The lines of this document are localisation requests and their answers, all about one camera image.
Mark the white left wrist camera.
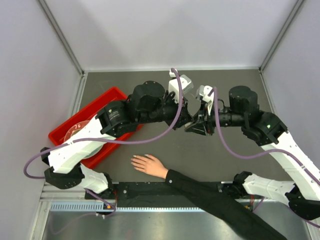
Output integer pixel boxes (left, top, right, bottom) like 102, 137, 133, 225
167, 68, 195, 104

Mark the black sleeved forearm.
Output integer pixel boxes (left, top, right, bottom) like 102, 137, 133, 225
165, 169, 286, 240

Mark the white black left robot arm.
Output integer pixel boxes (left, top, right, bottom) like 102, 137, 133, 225
41, 79, 179, 199

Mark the clear pink glass plate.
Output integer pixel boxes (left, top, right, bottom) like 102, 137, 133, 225
63, 120, 103, 160

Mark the grey slotted cable duct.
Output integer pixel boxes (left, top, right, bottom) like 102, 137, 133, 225
50, 201, 115, 212

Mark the red plastic tray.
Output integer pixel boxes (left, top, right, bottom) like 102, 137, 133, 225
48, 86, 127, 169

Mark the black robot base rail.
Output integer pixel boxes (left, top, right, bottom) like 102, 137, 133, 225
84, 181, 251, 208

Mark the person's bare hand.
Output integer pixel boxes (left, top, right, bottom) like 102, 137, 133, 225
131, 154, 169, 179

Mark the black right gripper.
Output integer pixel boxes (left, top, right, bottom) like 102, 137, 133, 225
184, 101, 246, 136

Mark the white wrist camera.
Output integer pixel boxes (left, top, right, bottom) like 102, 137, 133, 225
167, 68, 195, 104
195, 85, 215, 116

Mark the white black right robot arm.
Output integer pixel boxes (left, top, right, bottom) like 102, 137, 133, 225
185, 85, 320, 224

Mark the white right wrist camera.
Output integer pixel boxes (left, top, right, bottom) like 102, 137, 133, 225
195, 85, 215, 116

